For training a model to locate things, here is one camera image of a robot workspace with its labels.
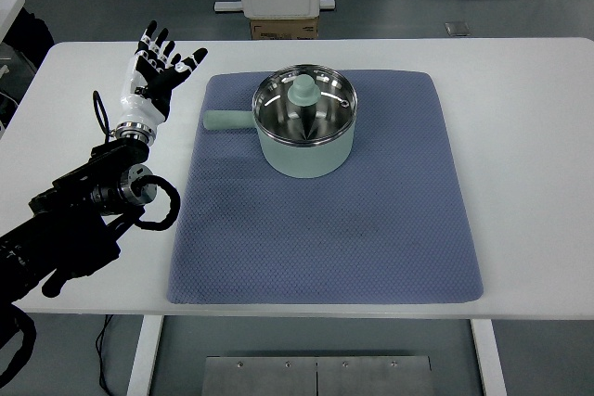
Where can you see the grey metal plate with screws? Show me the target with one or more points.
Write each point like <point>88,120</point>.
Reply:
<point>278,377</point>

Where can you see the white table leg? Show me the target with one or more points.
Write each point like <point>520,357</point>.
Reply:
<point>488,359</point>
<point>144,359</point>

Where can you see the glass lid with green knob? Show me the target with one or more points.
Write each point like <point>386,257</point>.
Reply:
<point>302,90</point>

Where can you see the white side table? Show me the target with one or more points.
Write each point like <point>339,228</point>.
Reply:
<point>9,11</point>

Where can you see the black chair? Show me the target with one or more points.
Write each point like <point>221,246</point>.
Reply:
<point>36,39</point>

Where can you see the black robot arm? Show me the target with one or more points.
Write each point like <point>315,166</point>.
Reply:
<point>69,224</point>

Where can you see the blue textured mat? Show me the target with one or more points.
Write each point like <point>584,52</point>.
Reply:
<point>301,252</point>

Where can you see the brown cardboard box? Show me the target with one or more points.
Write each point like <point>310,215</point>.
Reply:
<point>284,29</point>

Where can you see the grey floor outlet plate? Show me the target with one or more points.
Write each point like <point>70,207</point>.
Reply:
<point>457,29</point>

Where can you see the white and black hand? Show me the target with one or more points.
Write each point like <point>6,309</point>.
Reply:
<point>141,106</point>

